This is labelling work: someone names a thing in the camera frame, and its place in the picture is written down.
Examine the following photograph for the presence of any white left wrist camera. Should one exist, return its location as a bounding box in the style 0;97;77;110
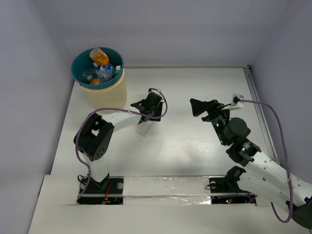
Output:
148;88;161;94

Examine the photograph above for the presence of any small blue label water bottle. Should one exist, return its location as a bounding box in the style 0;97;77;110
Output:
97;64;121;80

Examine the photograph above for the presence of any aluminium side rail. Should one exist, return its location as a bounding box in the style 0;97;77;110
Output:
243;65;280;165

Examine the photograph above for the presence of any cream bin with teal rim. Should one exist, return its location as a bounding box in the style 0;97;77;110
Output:
71;47;127;109

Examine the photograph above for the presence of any small orange juice bottle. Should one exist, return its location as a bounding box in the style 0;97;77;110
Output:
89;47;110;66

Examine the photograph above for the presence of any clear unlabelled plastic bottle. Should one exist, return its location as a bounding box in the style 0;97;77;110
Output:
81;67;98;83

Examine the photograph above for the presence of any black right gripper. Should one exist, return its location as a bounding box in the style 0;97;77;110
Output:
191;97;234;145

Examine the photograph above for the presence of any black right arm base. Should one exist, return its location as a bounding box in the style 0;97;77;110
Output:
205;166;257;205

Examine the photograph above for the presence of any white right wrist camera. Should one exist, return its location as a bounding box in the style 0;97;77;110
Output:
227;94;244;111

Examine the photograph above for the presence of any orange label drink bottle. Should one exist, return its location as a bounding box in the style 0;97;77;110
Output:
90;78;101;85

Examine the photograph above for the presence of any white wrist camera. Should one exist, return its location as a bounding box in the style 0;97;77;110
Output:
148;88;161;94
227;94;244;111

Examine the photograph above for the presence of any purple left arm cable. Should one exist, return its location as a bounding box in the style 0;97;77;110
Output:
75;87;168;200

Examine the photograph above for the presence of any clear bottle white cap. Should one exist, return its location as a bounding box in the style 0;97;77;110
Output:
136;121;152;137

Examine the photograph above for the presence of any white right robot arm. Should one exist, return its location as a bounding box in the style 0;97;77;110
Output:
190;95;312;230

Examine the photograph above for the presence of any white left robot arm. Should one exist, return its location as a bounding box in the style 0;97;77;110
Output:
74;88;168;193

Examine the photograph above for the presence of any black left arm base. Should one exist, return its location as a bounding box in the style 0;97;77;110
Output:
77;174;124;205

